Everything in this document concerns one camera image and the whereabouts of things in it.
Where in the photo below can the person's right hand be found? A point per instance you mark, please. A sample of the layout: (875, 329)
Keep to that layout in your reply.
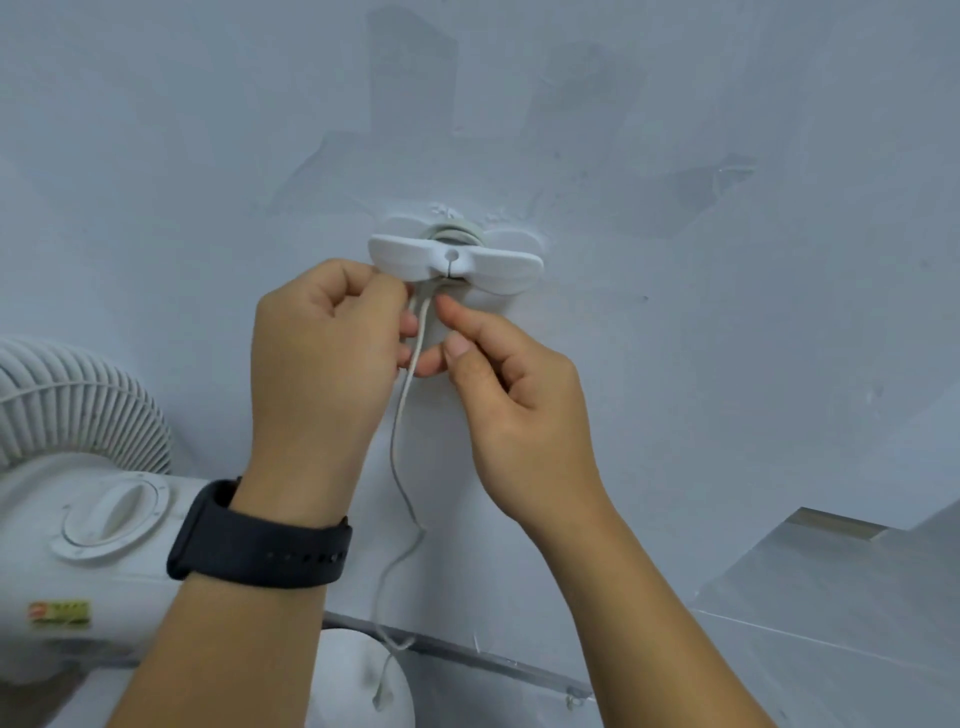
(525, 427)

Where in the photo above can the person's left hand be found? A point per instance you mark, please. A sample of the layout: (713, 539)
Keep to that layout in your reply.
(322, 390)

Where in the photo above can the white fan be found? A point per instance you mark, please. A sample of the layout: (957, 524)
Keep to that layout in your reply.
(75, 555)

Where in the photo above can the person's left forearm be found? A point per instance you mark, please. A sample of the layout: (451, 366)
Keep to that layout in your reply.
(225, 660)

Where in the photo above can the black wristband watch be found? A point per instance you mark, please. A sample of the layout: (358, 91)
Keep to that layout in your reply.
(255, 551)

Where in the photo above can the clear tape strip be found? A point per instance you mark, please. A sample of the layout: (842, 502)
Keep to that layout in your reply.
(585, 90)
(705, 191)
(411, 67)

